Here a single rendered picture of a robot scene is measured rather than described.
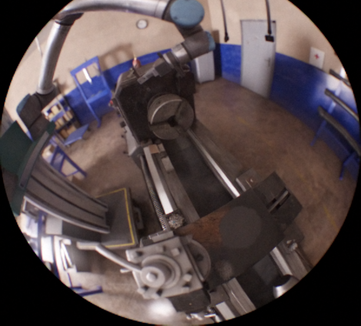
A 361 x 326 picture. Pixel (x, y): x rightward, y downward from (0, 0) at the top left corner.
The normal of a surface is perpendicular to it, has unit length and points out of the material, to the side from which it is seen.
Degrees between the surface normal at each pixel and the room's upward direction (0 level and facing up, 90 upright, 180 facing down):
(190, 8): 93
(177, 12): 93
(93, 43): 90
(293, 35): 90
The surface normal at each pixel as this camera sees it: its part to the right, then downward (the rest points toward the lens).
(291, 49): -0.90, 0.40
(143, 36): 0.40, 0.63
